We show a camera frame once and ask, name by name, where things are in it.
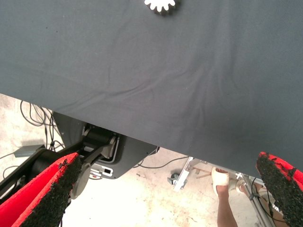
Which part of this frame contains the aluminium frame bracket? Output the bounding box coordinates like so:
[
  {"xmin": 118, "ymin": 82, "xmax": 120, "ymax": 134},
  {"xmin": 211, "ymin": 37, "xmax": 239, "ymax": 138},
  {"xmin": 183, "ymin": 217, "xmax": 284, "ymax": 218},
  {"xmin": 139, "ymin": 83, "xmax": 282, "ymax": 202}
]
[{"xmin": 172, "ymin": 157, "xmax": 194, "ymax": 192}]

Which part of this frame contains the large steel gear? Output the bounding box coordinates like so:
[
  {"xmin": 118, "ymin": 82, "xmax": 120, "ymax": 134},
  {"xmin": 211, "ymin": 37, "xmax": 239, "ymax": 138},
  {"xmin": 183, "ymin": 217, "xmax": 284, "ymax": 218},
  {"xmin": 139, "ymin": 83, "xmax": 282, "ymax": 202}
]
[{"xmin": 143, "ymin": 0, "xmax": 181, "ymax": 17}]

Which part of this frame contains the grey caster wheel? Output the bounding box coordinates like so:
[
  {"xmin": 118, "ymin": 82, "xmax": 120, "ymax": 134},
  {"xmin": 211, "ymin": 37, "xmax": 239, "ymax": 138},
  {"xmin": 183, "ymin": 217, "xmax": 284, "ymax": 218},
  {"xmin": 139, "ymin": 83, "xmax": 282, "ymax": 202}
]
[{"xmin": 167, "ymin": 173, "xmax": 180, "ymax": 186}]

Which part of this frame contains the grey power adapter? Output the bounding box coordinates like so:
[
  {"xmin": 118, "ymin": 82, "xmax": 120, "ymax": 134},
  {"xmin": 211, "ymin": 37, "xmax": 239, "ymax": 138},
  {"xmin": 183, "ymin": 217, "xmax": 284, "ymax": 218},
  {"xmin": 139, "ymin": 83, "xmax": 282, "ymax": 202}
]
[{"xmin": 13, "ymin": 144, "xmax": 46, "ymax": 158}]

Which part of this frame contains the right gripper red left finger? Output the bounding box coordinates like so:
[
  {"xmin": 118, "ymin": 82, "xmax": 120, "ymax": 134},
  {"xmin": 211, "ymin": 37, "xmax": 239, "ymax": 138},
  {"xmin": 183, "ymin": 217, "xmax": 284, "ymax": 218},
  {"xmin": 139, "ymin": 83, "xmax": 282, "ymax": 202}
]
[{"xmin": 0, "ymin": 152, "xmax": 83, "ymax": 227}]

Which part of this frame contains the dark grey table cloth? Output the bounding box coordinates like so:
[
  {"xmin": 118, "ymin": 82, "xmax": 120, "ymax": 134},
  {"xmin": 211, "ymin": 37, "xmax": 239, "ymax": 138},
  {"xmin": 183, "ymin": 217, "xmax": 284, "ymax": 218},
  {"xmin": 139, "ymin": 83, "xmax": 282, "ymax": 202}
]
[{"xmin": 0, "ymin": 0, "xmax": 303, "ymax": 180}]

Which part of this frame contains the dark grey base panel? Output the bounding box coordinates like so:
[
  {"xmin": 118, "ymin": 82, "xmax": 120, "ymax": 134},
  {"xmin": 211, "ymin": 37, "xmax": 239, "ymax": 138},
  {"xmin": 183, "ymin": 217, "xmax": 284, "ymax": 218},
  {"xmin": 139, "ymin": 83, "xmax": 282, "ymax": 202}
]
[{"xmin": 52, "ymin": 111, "xmax": 159, "ymax": 180}]

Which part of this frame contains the aluminium stand profile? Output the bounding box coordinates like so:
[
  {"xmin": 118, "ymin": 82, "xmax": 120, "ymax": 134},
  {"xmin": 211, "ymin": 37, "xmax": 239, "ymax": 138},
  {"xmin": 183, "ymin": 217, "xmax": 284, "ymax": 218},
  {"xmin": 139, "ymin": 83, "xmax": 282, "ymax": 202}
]
[{"xmin": 234, "ymin": 172, "xmax": 291, "ymax": 227}]

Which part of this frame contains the thin black floor cable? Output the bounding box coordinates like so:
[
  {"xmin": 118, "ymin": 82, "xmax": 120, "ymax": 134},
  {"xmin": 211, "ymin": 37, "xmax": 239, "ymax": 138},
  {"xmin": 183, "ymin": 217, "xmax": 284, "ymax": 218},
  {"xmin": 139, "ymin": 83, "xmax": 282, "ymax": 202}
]
[
  {"xmin": 44, "ymin": 107, "xmax": 65, "ymax": 152},
  {"xmin": 20, "ymin": 100, "xmax": 52, "ymax": 127},
  {"xmin": 132, "ymin": 155, "xmax": 190, "ymax": 170},
  {"xmin": 250, "ymin": 177, "xmax": 275, "ymax": 218}
]

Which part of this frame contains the white open shoe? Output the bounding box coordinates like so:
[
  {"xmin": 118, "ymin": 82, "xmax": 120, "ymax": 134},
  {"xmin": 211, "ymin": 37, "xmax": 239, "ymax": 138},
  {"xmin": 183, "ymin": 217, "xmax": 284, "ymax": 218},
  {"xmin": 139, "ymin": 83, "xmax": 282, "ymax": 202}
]
[
  {"xmin": 229, "ymin": 178, "xmax": 246, "ymax": 193},
  {"xmin": 211, "ymin": 166, "xmax": 230, "ymax": 197}
]

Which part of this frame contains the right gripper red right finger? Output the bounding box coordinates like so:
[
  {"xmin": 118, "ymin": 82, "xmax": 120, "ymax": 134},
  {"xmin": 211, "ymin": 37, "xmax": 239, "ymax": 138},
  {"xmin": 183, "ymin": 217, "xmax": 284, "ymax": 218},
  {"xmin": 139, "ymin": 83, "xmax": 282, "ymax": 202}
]
[{"xmin": 256, "ymin": 151, "xmax": 303, "ymax": 227}]

